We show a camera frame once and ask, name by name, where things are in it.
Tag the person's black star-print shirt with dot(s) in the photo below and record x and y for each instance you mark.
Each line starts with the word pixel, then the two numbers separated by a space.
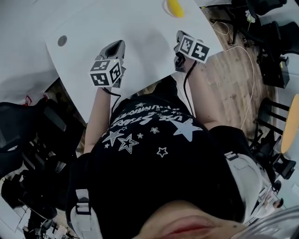
pixel 158 177

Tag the small white flower sprig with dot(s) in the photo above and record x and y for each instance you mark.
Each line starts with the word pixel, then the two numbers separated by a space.
pixel 250 17

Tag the yellow chair seat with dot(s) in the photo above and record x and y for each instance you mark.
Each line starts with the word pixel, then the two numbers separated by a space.
pixel 290 126

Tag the white round plate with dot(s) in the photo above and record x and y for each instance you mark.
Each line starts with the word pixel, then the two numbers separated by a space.
pixel 165 7

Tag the person's chin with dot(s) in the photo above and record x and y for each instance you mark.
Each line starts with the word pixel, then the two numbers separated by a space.
pixel 187 221

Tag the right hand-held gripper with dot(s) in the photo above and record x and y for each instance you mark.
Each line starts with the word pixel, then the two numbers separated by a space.
pixel 194 50

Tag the black office chair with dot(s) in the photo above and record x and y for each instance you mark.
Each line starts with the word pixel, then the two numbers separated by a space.
pixel 264 9
pixel 28 130
pixel 287 37

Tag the person's right forearm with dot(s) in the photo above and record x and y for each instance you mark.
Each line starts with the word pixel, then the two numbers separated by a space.
pixel 205 100

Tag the red printed white bag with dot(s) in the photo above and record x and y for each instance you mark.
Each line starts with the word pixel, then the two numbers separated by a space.
pixel 28 100

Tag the black box device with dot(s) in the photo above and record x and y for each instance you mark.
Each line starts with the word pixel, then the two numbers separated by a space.
pixel 275 74

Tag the yellow corn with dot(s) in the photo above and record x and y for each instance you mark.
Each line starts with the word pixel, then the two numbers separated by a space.
pixel 176 8

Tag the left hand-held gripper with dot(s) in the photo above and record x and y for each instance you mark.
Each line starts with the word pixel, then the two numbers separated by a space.
pixel 105 74

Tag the person's left forearm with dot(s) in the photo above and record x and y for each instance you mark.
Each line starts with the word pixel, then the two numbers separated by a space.
pixel 98 121

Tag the white table top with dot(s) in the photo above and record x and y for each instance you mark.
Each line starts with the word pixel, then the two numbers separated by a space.
pixel 140 42

